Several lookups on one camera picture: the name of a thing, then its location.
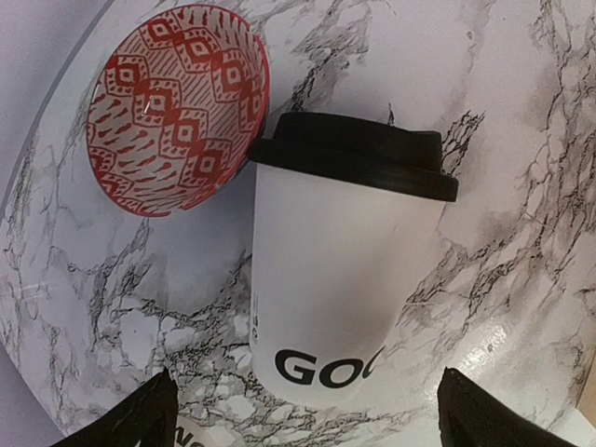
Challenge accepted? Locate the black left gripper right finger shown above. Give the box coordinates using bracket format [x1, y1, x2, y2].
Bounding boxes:
[440, 368, 595, 446]

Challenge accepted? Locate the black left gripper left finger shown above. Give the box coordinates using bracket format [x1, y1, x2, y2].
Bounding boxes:
[54, 370, 178, 447]

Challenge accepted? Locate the stack of white cups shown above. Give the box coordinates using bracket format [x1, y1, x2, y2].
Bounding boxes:
[174, 415, 216, 447]

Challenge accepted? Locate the red patterned bowl left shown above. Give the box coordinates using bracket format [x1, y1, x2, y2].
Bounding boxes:
[87, 5, 270, 217]

